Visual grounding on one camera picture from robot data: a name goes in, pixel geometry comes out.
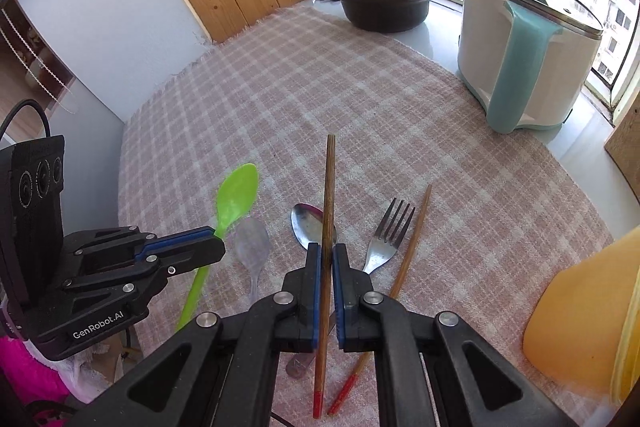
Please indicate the white plastic bag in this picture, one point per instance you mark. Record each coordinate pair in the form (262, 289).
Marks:
(90, 364)

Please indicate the metal spoon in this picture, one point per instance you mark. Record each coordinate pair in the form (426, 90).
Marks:
(307, 224)

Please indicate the light wood panel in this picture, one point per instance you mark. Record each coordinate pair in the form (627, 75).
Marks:
(627, 147)

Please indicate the wooden chopstick red tip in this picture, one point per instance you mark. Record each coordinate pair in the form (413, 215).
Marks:
(328, 187)
(410, 247)

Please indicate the yellow plastic container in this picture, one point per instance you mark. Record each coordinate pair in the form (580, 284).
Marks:
(575, 322)

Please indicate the green plastic spoon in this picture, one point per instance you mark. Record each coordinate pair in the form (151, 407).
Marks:
(235, 197)

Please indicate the clear plastic spoon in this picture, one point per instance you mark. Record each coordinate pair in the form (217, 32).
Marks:
(254, 244)

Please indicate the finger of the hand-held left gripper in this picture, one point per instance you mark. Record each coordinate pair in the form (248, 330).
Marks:
(125, 279)
(180, 243)

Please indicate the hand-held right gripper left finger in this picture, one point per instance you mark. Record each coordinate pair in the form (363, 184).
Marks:
(314, 297)

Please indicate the pink fluffy cloth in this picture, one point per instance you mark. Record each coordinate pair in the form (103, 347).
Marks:
(30, 372)

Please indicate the pink checkered cloth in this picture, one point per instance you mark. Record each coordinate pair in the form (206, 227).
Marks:
(350, 107)

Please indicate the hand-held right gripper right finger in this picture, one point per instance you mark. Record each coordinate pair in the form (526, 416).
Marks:
(340, 297)

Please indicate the metal fork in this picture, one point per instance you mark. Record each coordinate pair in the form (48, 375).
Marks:
(390, 232)

